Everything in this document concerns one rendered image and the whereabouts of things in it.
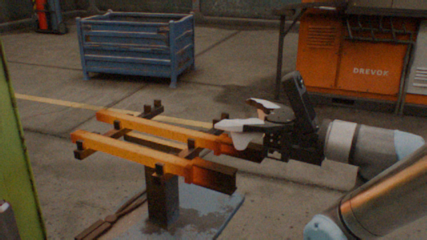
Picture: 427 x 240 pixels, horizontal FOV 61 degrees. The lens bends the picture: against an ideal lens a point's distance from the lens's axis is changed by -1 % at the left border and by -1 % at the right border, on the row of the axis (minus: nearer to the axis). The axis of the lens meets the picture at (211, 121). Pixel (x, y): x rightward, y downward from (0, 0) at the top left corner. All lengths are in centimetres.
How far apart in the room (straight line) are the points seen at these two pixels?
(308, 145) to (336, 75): 302
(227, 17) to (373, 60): 489
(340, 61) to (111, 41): 244
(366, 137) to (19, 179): 82
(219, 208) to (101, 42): 353
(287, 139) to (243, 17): 733
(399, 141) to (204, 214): 55
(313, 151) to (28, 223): 78
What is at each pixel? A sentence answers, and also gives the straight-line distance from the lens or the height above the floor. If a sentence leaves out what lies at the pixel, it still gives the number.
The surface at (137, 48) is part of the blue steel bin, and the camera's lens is 417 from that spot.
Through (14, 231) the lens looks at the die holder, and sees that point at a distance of 77.
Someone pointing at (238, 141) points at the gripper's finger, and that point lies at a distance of 69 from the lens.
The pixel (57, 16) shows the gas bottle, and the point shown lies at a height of 34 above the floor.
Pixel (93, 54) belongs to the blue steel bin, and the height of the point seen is 31.
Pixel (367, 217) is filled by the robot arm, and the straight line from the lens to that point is 56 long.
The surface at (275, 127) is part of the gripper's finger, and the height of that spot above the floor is 102.
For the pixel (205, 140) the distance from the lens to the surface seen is 79.
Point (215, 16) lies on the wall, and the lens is 817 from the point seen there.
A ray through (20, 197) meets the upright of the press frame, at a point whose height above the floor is 74.
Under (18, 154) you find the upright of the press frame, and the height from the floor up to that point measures 85.
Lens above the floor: 130
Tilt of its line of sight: 24 degrees down
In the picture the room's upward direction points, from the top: straight up
